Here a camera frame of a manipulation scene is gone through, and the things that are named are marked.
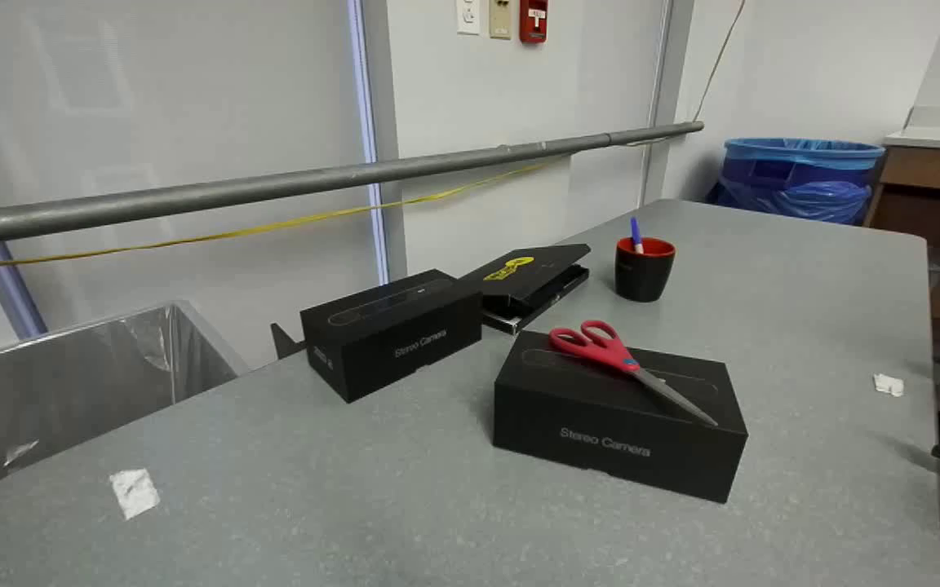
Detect red handled scissors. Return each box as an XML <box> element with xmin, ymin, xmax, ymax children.
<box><xmin>548</xmin><ymin>318</ymin><xmax>715</xmax><ymax>426</ymax></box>

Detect black box under scissors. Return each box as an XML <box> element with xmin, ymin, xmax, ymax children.
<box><xmin>493</xmin><ymin>334</ymin><xmax>747</xmax><ymax>501</ymax></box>

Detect grey metal rail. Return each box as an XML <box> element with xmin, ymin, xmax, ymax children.
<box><xmin>0</xmin><ymin>119</ymin><xmax>703</xmax><ymax>241</ymax></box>

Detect white tape scrap right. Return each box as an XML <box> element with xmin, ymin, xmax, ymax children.
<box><xmin>874</xmin><ymin>375</ymin><xmax>903</xmax><ymax>398</ymax></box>

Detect grey plastic lined bin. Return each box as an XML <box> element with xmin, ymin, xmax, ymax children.
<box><xmin>0</xmin><ymin>303</ymin><xmax>240</xmax><ymax>479</ymax></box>

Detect white tape patch left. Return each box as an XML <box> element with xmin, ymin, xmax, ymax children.
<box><xmin>110</xmin><ymin>468</ymin><xmax>161</xmax><ymax>518</ymax></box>

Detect yellow cord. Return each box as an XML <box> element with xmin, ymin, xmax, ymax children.
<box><xmin>0</xmin><ymin>159</ymin><xmax>562</xmax><ymax>280</ymax></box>

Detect black stereo camera box left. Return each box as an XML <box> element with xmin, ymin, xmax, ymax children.
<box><xmin>299</xmin><ymin>271</ymin><xmax>484</xmax><ymax>400</ymax></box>

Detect white wall switch plate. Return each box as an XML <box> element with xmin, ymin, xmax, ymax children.
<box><xmin>458</xmin><ymin>0</ymin><xmax>484</xmax><ymax>37</ymax></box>

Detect flat black box yellow logo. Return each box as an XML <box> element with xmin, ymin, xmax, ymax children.
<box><xmin>462</xmin><ymin>246</ymin><xmax>588</xmax><ymax>334</ymax></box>

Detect black mug red interior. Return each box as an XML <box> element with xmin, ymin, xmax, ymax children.
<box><xmin>615</xmin><ymin>237</ymin><xmax>677</xmax><ymax>303</ymax></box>

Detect blue marker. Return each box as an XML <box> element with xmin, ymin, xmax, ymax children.
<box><xmin>631</xmin><ymin>214</ymin><xmax>647</xmax><ymax>254</ymax></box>

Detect blue lined trash bin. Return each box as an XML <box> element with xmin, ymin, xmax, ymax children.
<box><xmin>708</xmin><ymin>138</ymin><xmax>885</xmax><ymax>224</ymax></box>

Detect beige wall plate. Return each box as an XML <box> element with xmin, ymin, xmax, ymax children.
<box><xmin>491</xmin><ymin>0</ymin><xmax>513</xmax><ymax>39</ymax></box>

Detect red fire alarm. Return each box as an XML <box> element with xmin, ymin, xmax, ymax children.
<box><xmin>519</xmin><ymin>0</ymin><xmax>548</xmax><ymax>47</ymax></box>

